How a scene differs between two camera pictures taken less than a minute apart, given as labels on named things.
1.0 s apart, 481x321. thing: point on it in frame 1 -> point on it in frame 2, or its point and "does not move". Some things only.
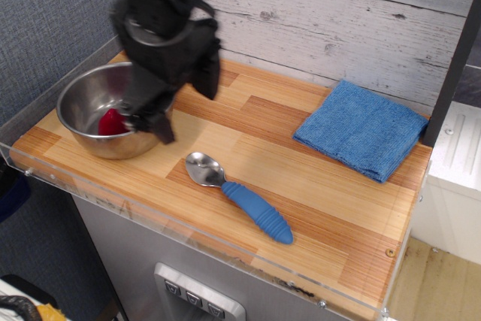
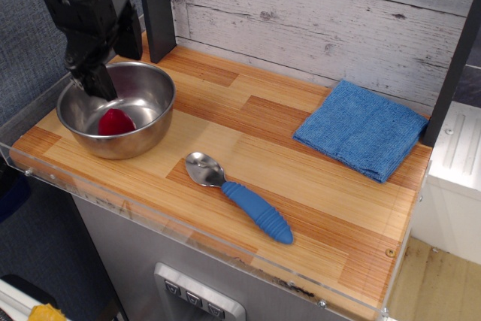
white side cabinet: [448, 216] does not move
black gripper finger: [153, 119] -> [95, 80]
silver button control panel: [183, 297] does not move
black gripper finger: [206, 80] -> [127, 39]
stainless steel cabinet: [128, 250] does not move
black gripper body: [166, 39] -> [96, 15]
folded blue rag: [363, 131] does not move
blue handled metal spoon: [207, 170] does not move
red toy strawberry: [111, 123] does not move
